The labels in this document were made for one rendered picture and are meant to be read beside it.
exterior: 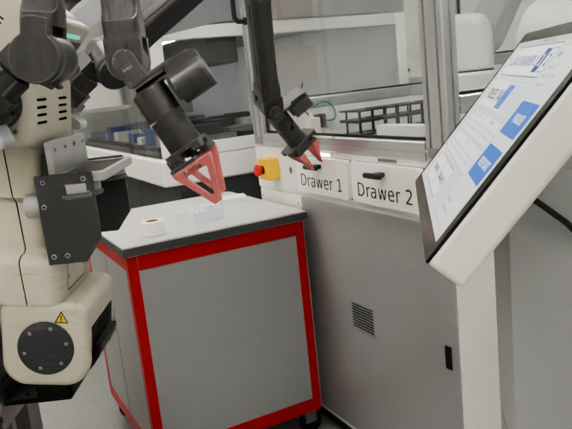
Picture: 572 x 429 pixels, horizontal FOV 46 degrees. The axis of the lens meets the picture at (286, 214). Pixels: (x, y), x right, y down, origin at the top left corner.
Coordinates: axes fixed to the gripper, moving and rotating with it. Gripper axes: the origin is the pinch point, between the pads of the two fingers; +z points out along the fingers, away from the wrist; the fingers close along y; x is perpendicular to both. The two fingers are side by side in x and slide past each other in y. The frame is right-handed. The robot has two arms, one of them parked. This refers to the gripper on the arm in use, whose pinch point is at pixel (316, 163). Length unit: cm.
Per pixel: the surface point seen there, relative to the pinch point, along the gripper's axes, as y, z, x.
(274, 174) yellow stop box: -1.8, 6.9, 32.5
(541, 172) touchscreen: -26, -37, -119
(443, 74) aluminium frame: 17, -16, -51
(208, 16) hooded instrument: 35, -36, 84
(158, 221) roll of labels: -41.2, -14.9, 20.5
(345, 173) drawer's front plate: 0.9, 3.3, -10.9
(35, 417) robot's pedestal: -106, 3, 31
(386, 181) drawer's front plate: 0.6, 3.6, -30.1
